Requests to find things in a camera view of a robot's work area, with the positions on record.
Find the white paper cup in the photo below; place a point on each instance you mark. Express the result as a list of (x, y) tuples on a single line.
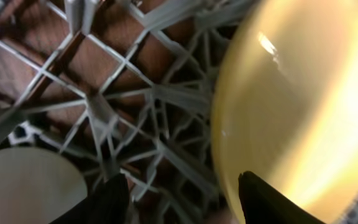
[(37, 185)]

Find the grey plastic dish rack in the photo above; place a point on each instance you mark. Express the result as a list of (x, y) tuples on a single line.
[(121, 87)]

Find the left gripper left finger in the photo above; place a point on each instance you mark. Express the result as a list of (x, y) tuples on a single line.
[(108, 205)]

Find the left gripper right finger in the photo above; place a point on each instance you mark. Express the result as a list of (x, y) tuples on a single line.
[(261, 203)]

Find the yellow round plate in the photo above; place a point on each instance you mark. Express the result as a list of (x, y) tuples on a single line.
[(285, 112)]

